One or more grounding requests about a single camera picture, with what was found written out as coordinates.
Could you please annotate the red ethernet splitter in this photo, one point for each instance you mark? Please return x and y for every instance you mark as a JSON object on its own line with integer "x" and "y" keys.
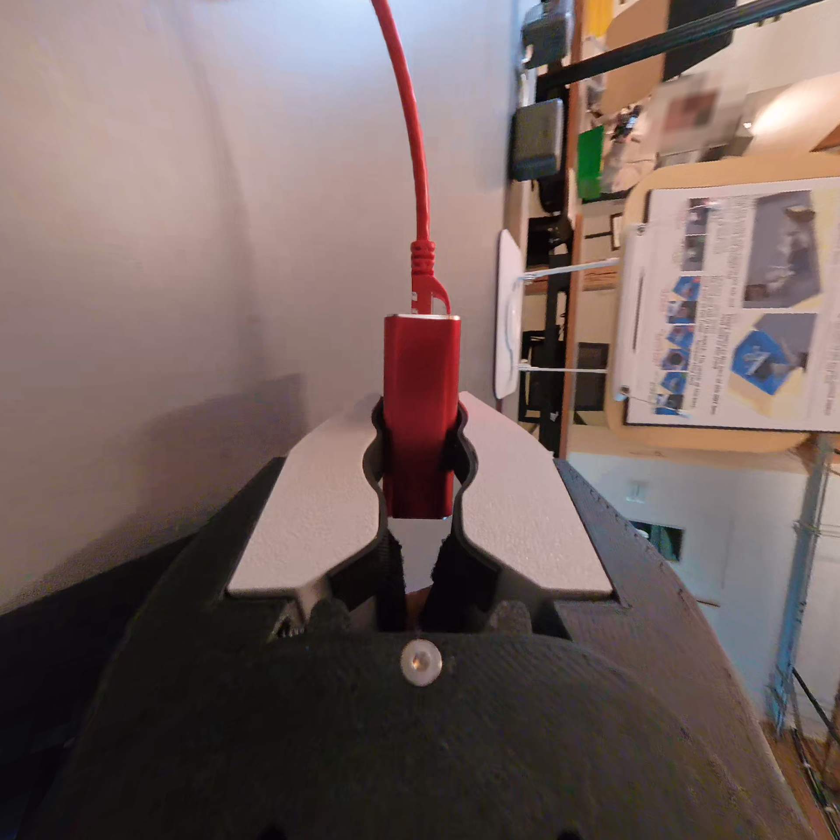
{"x": 420, "y": 394}

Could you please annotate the person's right hand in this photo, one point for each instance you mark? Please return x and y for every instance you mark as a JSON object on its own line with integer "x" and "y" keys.
{"x": 417, "y": 607}

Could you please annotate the black monitor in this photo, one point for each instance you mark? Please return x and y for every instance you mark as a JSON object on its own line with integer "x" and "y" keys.
{"x": 699, "y": 39}

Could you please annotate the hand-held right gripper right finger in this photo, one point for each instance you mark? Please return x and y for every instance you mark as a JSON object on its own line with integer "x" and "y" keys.
{"x": 531, "y": 525}

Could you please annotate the cardboard box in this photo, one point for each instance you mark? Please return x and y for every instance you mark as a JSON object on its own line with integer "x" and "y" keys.
{"x": 630, "y": 72}

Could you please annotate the grey desk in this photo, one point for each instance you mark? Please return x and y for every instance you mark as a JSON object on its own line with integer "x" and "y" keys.
{"x": 164, "y": 262}

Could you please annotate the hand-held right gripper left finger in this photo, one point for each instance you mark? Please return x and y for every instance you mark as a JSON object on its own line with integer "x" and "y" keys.
{"x": 308, "y": 525}

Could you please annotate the black slanted pole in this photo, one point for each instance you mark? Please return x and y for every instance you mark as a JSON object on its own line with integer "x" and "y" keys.
{"x": 656, "y": 43}

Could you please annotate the grey power adapter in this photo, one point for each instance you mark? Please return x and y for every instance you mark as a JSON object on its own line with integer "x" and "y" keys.
{"x": 538, "y": 141}
{"x": 548, "y": 29}

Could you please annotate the green plastic bin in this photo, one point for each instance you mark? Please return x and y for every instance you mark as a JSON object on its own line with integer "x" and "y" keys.
{"x": 590, "y": 164}

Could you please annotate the instruction poster board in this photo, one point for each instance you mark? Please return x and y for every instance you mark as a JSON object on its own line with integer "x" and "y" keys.
{"x": 735, "y": 308}

